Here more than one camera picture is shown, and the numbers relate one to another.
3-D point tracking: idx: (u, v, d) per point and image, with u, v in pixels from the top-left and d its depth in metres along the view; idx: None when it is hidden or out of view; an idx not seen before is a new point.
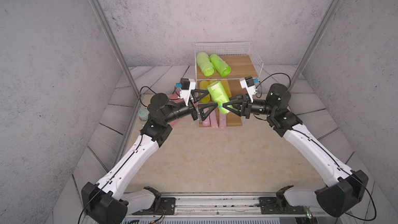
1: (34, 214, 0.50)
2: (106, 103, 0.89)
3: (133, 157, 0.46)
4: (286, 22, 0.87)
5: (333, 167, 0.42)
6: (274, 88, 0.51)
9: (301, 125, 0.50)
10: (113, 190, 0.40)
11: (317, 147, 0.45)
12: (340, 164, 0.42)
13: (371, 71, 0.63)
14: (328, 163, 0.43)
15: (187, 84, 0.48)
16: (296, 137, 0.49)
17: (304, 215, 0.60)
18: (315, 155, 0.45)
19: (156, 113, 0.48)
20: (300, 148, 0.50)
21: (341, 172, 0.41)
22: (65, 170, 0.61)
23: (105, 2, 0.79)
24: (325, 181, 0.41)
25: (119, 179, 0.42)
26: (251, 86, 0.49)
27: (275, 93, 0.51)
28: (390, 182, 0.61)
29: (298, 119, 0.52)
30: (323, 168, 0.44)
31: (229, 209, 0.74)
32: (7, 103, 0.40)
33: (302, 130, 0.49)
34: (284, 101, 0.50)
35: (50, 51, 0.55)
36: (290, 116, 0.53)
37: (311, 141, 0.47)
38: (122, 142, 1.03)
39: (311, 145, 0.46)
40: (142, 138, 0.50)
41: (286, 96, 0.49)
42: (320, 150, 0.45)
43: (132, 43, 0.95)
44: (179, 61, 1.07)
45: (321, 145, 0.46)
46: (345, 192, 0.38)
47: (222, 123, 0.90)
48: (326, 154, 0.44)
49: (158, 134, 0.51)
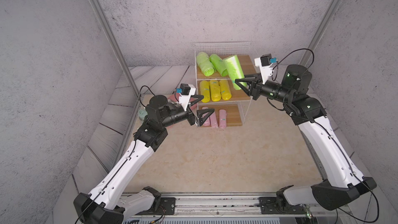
1: (34, 214, 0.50)
2: (107, 103, 0.89)
3: (127, 164, 0.44)
4: (286, 22, 0.87)
5: (346, 171, 0.39)
6: (292, 69, 0.44)
9: (324, 118, 0.43)
10: (105, 200, 0.38)
11: (336, 146, 0.40)
12: (354, 169, 0.39)
13: (371, 71, 0.63)
14: (343, 167, 0.39)
15: (188, 90, 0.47)
16: (316, 131, 0.43)
17: (304, 215, 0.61)
18: (330, 155, 0.41)
19: (154, 114, 0.47)
20: (316, 142, 0.44)
21: (353, 178, 0.38)
22: (66, 170, 0.62)
23: (105, 2, 0.79)
24: (330, 178, 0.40)
25: (112, 188, 0.40)
26: (267, 66, 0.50)
27: (294, 73, 0.44)
28: (390, 182, 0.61)
29: (322, 109, 0.44)
30: (334, 169, 0.41)
31: (229, 209, 0.74)
32: (7, 103, 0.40)
33: (324, 125, 0.42)
34: (303, 83, 0.43)
35: (50, 51, 0.55)
36: (314, 104, 0.44)
37: (331, 139, 0.41)
38: (122, 142, 1.03)
39: (329, 144, 0.41)
40: (135, 144, 0.47)
41: (306, 76, 0.42)
42: (337, 150, 0.40)
43: (132, 43, 0.95)
44: (179, 61, 1.07)
45: (340, 145, 0.41)
46: (351, 198, 0.37)
47: (222, 123, 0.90)
48: (342, 156, 0.40)
49: (152, 139, 0.48)
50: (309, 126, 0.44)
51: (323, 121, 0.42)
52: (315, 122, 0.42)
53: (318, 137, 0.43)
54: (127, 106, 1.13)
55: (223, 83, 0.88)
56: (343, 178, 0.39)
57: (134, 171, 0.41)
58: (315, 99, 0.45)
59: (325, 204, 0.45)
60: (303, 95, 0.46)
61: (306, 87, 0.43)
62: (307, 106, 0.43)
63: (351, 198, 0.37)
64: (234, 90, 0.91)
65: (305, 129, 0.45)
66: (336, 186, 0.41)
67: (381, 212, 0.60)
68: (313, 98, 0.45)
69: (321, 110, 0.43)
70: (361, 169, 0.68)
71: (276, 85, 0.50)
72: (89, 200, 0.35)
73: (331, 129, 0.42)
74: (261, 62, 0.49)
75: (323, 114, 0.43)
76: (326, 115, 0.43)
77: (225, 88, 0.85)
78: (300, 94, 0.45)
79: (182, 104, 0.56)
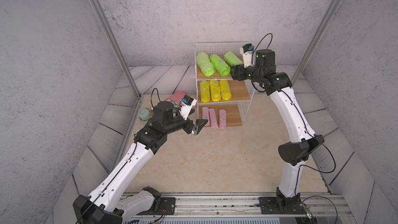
1: (34, 214, 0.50)
2: (106, 103, 0.89)
3: (127, 167, 0.44)
4: (286, 22, 0.87)
5: (301, 129, 0.48)
6: (259, 50, 0.54)
9: (290, 88, 0.52)
10: (105, 202, 0.39)
11: (296, 110, 0.50)
12: (308, 128, 0.48)
13: (371, 70, 0.63)
14: (299, 126, 0.49)
15: (191, 101, 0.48)
16: (281, 99, 0.52)
17: (304, 216, 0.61)
18: (290, 117, 0.51)
19: (159, 116, 0.50)
20: (280, 109, 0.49)
21: (305, 134, 0.48)
22: (66, 170, 0.62)
23: (105, 2, 0.79)
24: (289, 137, 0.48)
25: (111, 191, 0.40)
26: (246, 52, 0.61)
27: (260, 51, 0.54)
28: (389, 182, 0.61)
29: (289, 82, 0.52)
30: (293, 129, 0.51)
31: (229, 209, 0.74)
32: (7, 103, 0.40)
33: (289, 93, 0.51)
34: (269, 59, 0.53)
35: (50, 51, 0.55)
36: (282, 78, 0.52)
37: (292, 105, 0.50)
38: (122, 141, 1.03)
39: (291, 109, 0.50)
40: (135, 147, 0.48)
41: (270, 53, 0.52)
42: (296, 113, 0.50)
43: (132, 43, 0.95)
44: (179, 61, 1.07)
45: (299, 109, 0.50)
46: (302, 149, 0.47)
47: (222, 123, 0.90)
48: (300, 117, 0.49)
49: (152, 141, 0.49)
50: (276, 94, 0.52)
51: (289, 90, 0.51)
52: (281, 91, 0.51)
53: (281, 102, 0.52)
54: (127, 106, 1.13)
55: (223, 83, 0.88)
56: (298, 135, 0.49)
57: (135, 172, 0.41)
58: (282, 72, 0.53)
59: (285, 159, 0.56)
60: (273, 70, 0.56)
61: (274, 64, 0.55)
62: (276, 78, 0.52)
63: (301, 149, 0.47)
64: (234, 90, 0.90)
65: (273, 98, 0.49)
66: (293, 142, 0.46)
67: (381, 212, 0.60)
68: (282, 72, 0.53)
69: (288, 82, 0.52)
70: (361, 169, 0.68)
71: (252, 68, 0.62)
72: (88, 202, 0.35)
73: (294, 96, 0.51)
74: (243, 48, 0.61)
75: (289, 85, 0.52)
76: (293, 86, 0.52)
77: (225, 88, 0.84)
78: (270, 70, 0.56)
79: (182, 115, 0.61)
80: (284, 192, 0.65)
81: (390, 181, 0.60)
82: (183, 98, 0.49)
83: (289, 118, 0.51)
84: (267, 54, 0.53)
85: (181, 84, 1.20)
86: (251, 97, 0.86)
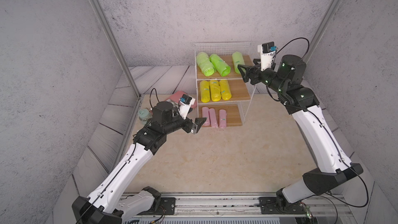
1: (34, 214, 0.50)
2: (107, 103, 0.89)
3: (126, 167, 0.44)
4: (286, 23, 0.88)
5: (335, 158, 0.40)
6: (288, 59, 0.44)
9: (316, 107, 0.44)
10: (104, 204, 0.38)
11: (326, 134, 0.42)
12: (342, 155, 0.40)
13: (371, 70, 0.63)
14: (332, 154, 0.41)
15: (189, 100, 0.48)
16: (308, 121, 0.44)
17: (304, 215, 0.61)
18: (321, 142, 0.43)
19: (159, 116, 0.50)
20: (307, 131, 0.46)
21: (340, 164, 0.40)
22: (66, 170, 0.62)
23: (105, 2, 0.79)
24: (319, 165, 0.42)
25: (111, 192, 0.40)
26: (267, 52, 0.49)
27: (289, 62, 0.44)
28: (390, 182, 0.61)
29: (315, 99, 0.45)
30: (324, 157, 0.43)
31: (229, 209, 0.74)
32: (7, 103, 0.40)
33: (316, 113, 0.43)
34: (298, 73, 0.44)
35: (50, 51, 0.55)
36: (308, 95, 0.45)
37: (322, 127, 0.42)
38: (122, 142, 1.03)
39: (321, 132, 0.42)
40: (134, 148, 0.48)
41: (301, 66, 0.42)
42: (327, 138, 0.42)
43: (132, 43, 0.95)
44: (179, 61, 1.07)
45: (330, 131, 0.42)
46: (338, 182, 0.39)
47: (222, 123, 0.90)
48: (332, 143, 0.41)
49: (151, 142, 0.49)
50: (302, 115, 0.45)
51: (315, 110, 0.44)
52: (308, 111, 0.43)
53: (309, 124, 0.44)
54: (127, 106, 1.13)
55: (223, 83, 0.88)
56: (332, 165, 0.41)
57: (134, 173, 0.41)
58: (308, 88, 0.46)
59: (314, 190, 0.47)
60: (298, 85, 0.47)
61: (300, 78, 0.45)
62: (300, 95, 0.44)
63: (338, 181, 0.38)
64: (235, 90, 0.91)
65: (297, 117, 0.47)
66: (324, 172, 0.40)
67: (381, 212, 0.60)
68: (307, 87, 0.47)
69: (313, 100, 0.44)
70: (361, 169, 0.68)
71: (271, 74, 0.52)
72: (87, 204, 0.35)
73: (323, 116, 0.43)
74: (263, 49, 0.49)
75: (316, 103, 0.44)
76: (319, 104, 0.44)
77: (225, 88, 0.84)
78: (295, 84, 0.46)
79: (182, 114, 0.61)
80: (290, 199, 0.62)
81: (391, 182, 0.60)
82: (181, 97, 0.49)
83: (319, 143, 0.43)
84: (298, 67, 0.43)
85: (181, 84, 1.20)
86: (251, 97, 0.86)
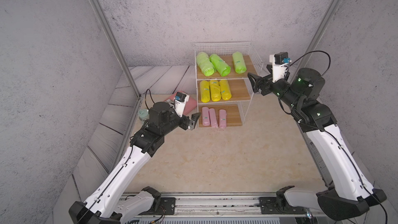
1: (34, 214, 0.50)
2: (106, 103, 0.89)
3: (123, 171, 0.43)
4: (286, 23, 0.88)
5: (356, 183, 0.37)
6: (304, 74, 0.41)
9: (335, 126, 0.41)
10: (101, 209, 0.38)
11: (345, 157, 0.39)
12: (363, 181, 0.37)
13: (371, 70, 0.63)
14: (352, 179, 0.38)
15: (183, 98, 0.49)
16: (326, 141, 0.41)
17: (303, 215, 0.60)
18: (340, 166, 0.39)
19: (155, 117, 0.48)
20: (325, 152, 0.42)
21: (363, 191, 0.36)
22: (66, 170, 0.62)
23: (105, 2, 0.79)
24: (338, 188, 0.47)
25: (107, 197, 0.40)
26: (280, 64, 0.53)
27: (306, 78, 0.40)
28: (390, 182, 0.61)
29: (332, 118, 0.41)
30: (344, 181, 0.39)
31: (229, 209, 0.74)
32: (7, 103, 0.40)
33: (334, 134, 0.40)
34: (315, 89, 0.40)
35: (50, 51, 0.55)
36: (324, 112, 0.42)
37: (341, 150, 0.39)
38: (122, 142, 1.03)
39: (339, 154, 0.39)
40: (131, 151, 0.47)
41: (318, 82, 0.39)
42: (346, 160, 0.38)
43: (132, 44, 0.95)
44: (179, 61, 1.07)
45: (349, 154, 0.39)
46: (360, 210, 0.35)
47: (222, 123, 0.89)
48: (352, 167, 0.38)
49: (148, 144, 0.48)
50: (318, 134, 0.42)
51: (333, 129, 0.40)
52: (325, 131, 0.40)
53: (327, 146, 0.41)
54: (127, 106, 1.13)
55: (222, 82, 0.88)
56: (354, 191, 0.37)
57: (131, 176, 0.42)
58: (324, 105, 0.43)
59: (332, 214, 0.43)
60: (313, 102, 0.44)
61: (316, 94, 0.40)
62: (316, 113, 0.41)
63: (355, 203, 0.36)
64: (234, 90, 0.90)
65: (314, 137, 0.43)
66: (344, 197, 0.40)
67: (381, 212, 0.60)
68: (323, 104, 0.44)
69: (330, 117, 0.41)
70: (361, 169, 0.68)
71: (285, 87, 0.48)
72: (85, 208, 0.38)
73: (341, 138, 0.40)
74: (275, 60, 0.57)
75: (333, 122, 0.41)
76: (337, 124, 0.41)
77: (225, 88, 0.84)
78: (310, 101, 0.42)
79: (178, 112, 0.60)
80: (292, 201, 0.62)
81: (391, 182, 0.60)
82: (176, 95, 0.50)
83: (338, 166, 0.40)
84: (316, 83, 0.39)
85: (181, 84, 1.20)
86: (251, 97, 0.86)
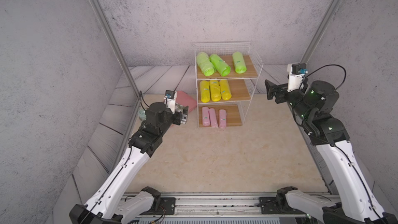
1: (34, 214, 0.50)
2: (107, 103, 0.89)
3: (123, 171, 0.44)
4: (286, 22, 0.87)
5: (365, 204, 0.36)
6: (318, 87, 0.40)
9: (347, 143, 0.40)
10: (103, 210, 0.38)
11: (355, 175, 0.38)
12: (373, 202, 0.36)
13: (371, 70, 0.63)
14: (360, 199, 0.36)
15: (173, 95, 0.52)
16: (336, 157, 0.40)
17: (303, 215, 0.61)
18: (348, 183, 0.38)
19: (153, 118, 0.49)
20: (335, 168, 0.41)
21: (371, 212, 0.35)
22: (66, 170, 0.62)
23: (105, 2, 0.79)
24: (345, 206, 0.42)
25: (108, 198, 0.40)
26: (296, 74, 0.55)
27: (320, 92, 0.40)
28: (390, 182, 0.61)
29: (345, 134, 0.40)
30: (352, 200, 0.38)
31: (229, 209, 0.74)
32: (7, 103, 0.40)
33: (345, 150, 0.39)
34: (328, 102, 0.40)
35: (50, 51, 0.55)
36: (337, 127, 0.41)
37: (351, 167, 0.38)
38: (122, 141, 1.03)
39: (349, 171, 0.38)
40: (130, 152, 0.47)
41: (331, 96, 0.39)
42: (356, 180, 0.37)
43: (132, 44, 0.95)
44: (179, 61, 1.07)
45: (360, 173, 0.38)
46: None
47: (222, 123, 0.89)
48: (361, 186, 0.37)
49: (147, 144, 0.49)
50: (328, 149, 0.41)
51: (345, 145, 0.40)
52: (335, 146, 0.39)
53: (337, 163, 0.40)
54: (127, 106, 1.13)
55: (223, 82, 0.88)
56: (361, 211, 0.36)
57: (131, 177, 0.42)
58: (338, 121, 0.42)
59: None
60: (326, 115, 0.44)
61: (330, 107, 0.40)
62: (327, 127, 0.41)
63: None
64: (234, 90, 0.90)
65: (324, 152, 0.42)
66: (351, 215, 0.38)
67: None
68: (336, 118, 0.43)
69: (343, 134, 0.40)
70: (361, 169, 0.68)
71: (299, 96, 0.49)
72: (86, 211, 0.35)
73: (353, 155, 0.39)
74: (292, 70, 0.59)
75: (346, 138, 0.40)
76: (350, 140, 0.40)
77: (225, 88, 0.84)
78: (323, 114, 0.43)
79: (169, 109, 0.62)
80: (293, 204, 0.62)
81: (391, 182, 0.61)
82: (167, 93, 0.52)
83: (346, 184, 0.39)
84: (329, 97, 0.39)
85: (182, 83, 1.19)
86: (251, 97, 0.86)
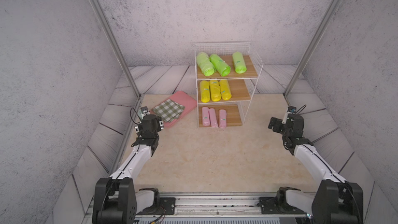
1: (34, 214, 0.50)
2: (106, 103, 0.89)
3: (137, 156, 0.54)
4: (286, 23, 0.88)
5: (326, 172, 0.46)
6: (294, 115, 0.65)
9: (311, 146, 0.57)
10: (128, 174, 0.45)
11: (317, 158, 0.51)
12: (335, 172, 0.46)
13: (371, 70, 0.63)
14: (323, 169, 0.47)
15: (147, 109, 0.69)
16: (302, 151, 0.57)
17: (303, 215, 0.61)
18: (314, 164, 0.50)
19: (148, 125, 0.65)
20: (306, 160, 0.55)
21: (332, 177, 0.44)
22: (65, 169, 0.61)
23: (105, 2, 0.79)
24: None
25: (130, 169, 0.48)
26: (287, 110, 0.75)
27: (291, 116, 0.66)
28: (390, 182, 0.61)
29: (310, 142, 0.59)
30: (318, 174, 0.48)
31: (229, 209, 0.74)
32: (7, 103, 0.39)
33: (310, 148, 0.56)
34: (297, 124, 0.63)
35: (50, 51, 0.55)
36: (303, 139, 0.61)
37: (313, 154, 0.53)
38: (122, 141, 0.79)
39: (312, 157, 0.52)
40: (138, 147, 0.59)
41: (298, 120, 0.63)
42: (319, 160, 0.50)
43: (132, 44, 0.95)
44: (179, 61, 1.07)
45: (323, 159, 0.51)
46: (332, 191, 0.40)
47: (222, 123, 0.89)
48: (323, 164, 0.49)
49: (150, 144, 0.61)
50: (297, 149, 0.60)
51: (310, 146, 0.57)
52: (301, 145, 0.58)
53: (305, 154, 0.56)
54: (127, 106, 1.13)
55: (223, 82, 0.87)
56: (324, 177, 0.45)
57: (141, 164, 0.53)
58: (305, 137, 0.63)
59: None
60: (299, 134, 0.65)
61: (301, 129, 0.64)
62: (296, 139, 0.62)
63: (328, 186, 0.41)
64: (234, 90, 0.90)
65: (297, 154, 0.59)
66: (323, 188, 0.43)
67: (381, 212, 0.60)
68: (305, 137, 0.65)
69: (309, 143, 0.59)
70: (361, 168, 0.68)
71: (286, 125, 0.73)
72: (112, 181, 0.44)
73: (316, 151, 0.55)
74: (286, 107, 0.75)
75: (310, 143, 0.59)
76: (313, 145, 0.58)
77: (225, 88, 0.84)
78: (296, 132, 0.65)
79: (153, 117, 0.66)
80: (291, 199, 0.62)
81: (391, 182, 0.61)
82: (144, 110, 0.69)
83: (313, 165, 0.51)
84: (296, 120, 0.64)
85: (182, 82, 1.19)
86: (251, 97, 0.86)
